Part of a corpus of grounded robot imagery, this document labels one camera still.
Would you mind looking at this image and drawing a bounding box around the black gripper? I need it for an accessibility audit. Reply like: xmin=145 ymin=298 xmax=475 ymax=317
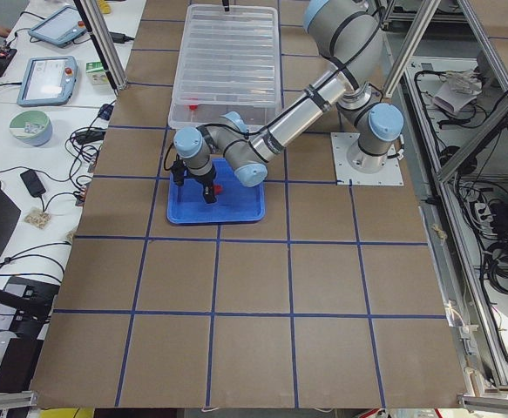
xmin=186 ymin=163 xmax=217 ymax=204

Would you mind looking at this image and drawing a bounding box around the clear plastic box lid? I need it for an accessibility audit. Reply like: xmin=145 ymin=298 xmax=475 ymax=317
xmin=173 ymin=4 xmax=281 ymax=108

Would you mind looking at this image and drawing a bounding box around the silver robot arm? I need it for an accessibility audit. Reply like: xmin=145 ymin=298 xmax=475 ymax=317
xmin=170 ymin=1 xmax=404 ymax=204

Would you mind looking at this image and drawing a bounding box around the clear plastic storage box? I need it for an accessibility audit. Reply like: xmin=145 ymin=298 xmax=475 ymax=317
xmin=167 ymin=104 xmax=281 ymax=131

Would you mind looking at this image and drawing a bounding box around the green white carton box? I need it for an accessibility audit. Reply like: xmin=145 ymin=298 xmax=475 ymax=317
xmin=85 ymin=61 xmax=109 ymax=85

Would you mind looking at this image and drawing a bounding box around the blue plastic tray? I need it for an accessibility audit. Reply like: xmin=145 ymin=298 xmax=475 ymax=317
xmin=167 ymin=158 xmax=266 ymax=225

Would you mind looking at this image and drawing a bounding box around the far teach pendant tablet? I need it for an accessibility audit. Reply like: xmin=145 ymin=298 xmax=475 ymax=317
xmin=28 ymin=6 xmax=86 ymax=48

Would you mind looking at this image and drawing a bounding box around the teach pendant tablet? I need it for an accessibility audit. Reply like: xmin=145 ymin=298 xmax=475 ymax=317
xmin=28 ymin=6 xmax=86 ymax=48
xmin=17 ymin=56 xmax=78 ymax=107

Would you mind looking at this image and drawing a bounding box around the black power adapter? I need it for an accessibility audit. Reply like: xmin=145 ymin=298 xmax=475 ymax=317
xmin=20 ymin=169 xmax=46 ymax=198

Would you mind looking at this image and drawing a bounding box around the green white bowl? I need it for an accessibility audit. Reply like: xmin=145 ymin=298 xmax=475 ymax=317
xmin=9 ymin=111 xmax=53 ymax=146

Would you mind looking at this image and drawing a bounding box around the near teach pendant tablet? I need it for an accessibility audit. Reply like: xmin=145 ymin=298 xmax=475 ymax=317
xmin=17 ymin=56 xmax=78 ymax=107

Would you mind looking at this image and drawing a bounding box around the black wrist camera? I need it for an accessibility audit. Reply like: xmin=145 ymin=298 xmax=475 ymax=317
xmin=170 ymin=159 xmax=187 ymax=187

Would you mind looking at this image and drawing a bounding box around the aluminium frame post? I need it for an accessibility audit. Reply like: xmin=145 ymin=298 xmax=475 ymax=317
xmin=74 ymin=0 xmax=127 ymax=91

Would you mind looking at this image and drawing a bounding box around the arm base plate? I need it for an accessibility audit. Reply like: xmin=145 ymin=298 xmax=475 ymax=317
xmin=330 ymin=132 xmax=404 ymax=186

